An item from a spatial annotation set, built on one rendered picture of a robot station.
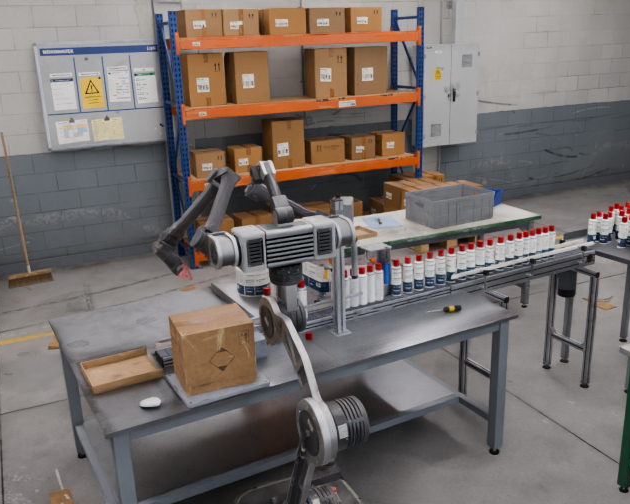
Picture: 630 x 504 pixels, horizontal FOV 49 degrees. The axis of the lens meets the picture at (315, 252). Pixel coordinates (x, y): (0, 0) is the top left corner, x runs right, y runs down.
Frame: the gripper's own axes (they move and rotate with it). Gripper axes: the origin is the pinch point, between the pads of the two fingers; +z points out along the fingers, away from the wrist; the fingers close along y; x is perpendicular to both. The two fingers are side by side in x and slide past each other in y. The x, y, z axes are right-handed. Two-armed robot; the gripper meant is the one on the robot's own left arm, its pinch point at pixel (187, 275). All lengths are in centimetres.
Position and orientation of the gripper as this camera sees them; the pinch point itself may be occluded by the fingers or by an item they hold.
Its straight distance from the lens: 327.9
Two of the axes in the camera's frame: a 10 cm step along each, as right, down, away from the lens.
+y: -4.3, -2.4, 8.7
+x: -6.7, 7.3, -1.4
